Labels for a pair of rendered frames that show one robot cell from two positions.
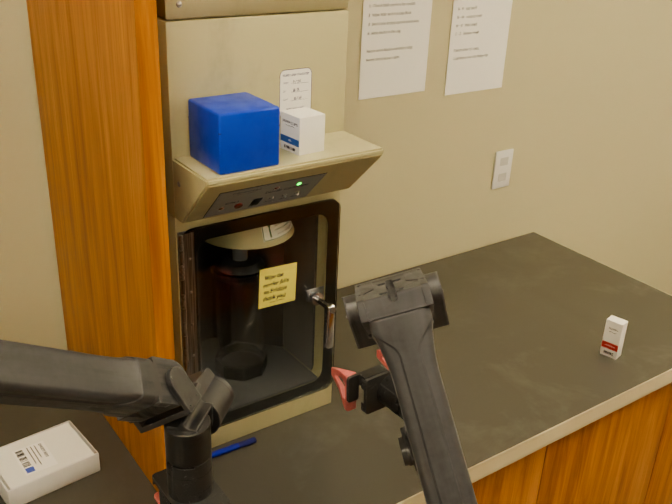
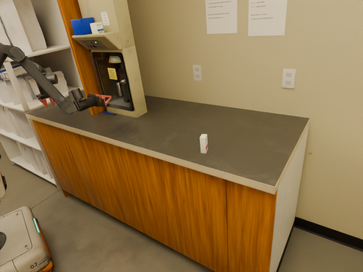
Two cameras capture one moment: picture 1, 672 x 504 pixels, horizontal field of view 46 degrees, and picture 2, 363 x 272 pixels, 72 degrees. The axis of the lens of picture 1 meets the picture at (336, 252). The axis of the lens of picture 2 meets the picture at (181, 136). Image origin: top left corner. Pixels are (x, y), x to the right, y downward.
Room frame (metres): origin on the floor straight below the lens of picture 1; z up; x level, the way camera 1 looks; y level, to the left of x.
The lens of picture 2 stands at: (1.17, -1.65, 1.63)
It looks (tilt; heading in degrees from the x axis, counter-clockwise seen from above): 28 degrees down; 74
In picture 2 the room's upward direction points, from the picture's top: 7 degrees counter-clockwise
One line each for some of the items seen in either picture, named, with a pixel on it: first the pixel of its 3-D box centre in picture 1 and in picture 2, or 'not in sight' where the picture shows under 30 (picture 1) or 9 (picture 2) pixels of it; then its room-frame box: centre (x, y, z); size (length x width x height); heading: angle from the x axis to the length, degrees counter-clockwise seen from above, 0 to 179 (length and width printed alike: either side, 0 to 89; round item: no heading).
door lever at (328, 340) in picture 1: (324, 320); (121, 88); (1.28, 0.02, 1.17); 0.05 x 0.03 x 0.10; 36
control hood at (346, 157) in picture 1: (281, 182); (96, 42); (1.20, 0.09, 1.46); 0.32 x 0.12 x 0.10; 126
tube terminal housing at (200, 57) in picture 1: (228, 222); (122, 58); (1.35, 0.20, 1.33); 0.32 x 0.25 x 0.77; 126
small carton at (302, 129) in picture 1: (302, 131); (96, 28); (1.22, 0.06, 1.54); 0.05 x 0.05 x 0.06; 41
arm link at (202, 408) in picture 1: (189, 434); not in sight; (0.81, 0.17, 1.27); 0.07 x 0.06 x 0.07; 170
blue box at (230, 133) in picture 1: (233, 132); (83, 26); (1.15, 0.16, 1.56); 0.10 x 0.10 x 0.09; 36
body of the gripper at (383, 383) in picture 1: (398, 393); (91, 102); (1.08, -0.11, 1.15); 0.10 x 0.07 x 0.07; 126
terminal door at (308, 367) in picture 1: (265, 317); (112, 82); (1.24, 0.12, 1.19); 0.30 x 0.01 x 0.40; 126
